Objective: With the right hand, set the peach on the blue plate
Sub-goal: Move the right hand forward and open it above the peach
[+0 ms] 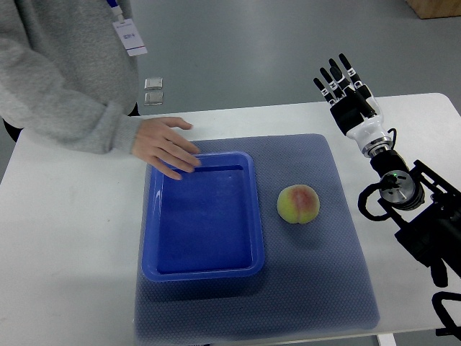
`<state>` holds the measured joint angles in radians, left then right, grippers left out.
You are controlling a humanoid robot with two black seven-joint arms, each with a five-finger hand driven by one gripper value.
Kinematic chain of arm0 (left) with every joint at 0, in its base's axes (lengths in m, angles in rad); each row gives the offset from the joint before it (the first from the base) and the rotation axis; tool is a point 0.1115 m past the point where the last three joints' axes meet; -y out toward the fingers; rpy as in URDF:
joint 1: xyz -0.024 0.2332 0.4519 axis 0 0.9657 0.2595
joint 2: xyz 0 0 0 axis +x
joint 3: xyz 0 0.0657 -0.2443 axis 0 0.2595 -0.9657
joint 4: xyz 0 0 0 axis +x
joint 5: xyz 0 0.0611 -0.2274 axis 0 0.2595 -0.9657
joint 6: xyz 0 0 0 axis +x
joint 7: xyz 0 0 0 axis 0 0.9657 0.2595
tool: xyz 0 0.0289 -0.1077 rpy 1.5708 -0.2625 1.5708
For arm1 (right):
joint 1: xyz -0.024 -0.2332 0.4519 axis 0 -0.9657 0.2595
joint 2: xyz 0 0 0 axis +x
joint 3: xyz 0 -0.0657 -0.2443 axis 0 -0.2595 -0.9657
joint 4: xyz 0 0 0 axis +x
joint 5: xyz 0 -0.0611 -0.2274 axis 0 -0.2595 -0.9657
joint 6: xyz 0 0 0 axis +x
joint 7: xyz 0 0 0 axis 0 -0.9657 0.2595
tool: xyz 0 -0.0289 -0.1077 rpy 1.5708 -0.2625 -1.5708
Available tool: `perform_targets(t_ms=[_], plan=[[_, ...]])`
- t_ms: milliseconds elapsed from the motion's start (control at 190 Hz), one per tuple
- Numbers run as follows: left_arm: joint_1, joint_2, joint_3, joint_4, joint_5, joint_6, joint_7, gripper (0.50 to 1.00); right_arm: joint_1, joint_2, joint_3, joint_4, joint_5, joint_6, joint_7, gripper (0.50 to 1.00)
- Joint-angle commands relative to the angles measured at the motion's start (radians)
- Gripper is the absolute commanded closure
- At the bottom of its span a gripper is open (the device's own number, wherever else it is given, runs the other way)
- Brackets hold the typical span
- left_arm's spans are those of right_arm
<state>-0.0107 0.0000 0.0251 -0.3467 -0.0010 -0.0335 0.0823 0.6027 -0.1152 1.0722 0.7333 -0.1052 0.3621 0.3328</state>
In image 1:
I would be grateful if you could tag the upper metal floor plate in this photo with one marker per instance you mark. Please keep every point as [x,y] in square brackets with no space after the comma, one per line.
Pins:
[153,83]

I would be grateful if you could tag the white id badge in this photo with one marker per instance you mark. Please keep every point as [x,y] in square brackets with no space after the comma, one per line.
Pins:
[130,37]

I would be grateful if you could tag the grey sweater forearm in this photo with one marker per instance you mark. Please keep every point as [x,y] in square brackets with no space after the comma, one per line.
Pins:
[81,100]

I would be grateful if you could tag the metal floor plate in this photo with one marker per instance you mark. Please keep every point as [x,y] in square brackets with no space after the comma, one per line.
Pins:
[154,98]
[153,83]

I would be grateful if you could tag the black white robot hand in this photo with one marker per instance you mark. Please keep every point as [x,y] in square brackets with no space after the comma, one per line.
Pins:
[353,107]

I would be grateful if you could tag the grey sweater torso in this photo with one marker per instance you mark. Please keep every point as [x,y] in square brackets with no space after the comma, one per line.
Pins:
[50,26]

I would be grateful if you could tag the blue plastic tray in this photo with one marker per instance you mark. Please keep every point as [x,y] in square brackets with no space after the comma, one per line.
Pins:
[207,225]

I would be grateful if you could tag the lower metal floor plate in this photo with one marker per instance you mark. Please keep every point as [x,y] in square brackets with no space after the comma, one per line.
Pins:
[154,98]

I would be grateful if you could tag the yellow red peach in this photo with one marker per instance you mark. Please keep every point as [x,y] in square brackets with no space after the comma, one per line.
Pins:
[298,204]

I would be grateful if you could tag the blue mesh mat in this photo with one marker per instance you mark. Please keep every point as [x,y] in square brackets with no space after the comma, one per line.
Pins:
[314,278]

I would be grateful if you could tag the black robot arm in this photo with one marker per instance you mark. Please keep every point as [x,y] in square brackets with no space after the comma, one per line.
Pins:
[425,207]

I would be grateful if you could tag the wooden box corner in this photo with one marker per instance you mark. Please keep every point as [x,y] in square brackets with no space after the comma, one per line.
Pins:
[434,9]

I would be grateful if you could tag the person's bare hand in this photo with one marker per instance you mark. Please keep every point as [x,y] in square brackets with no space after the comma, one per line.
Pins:
[158,144]

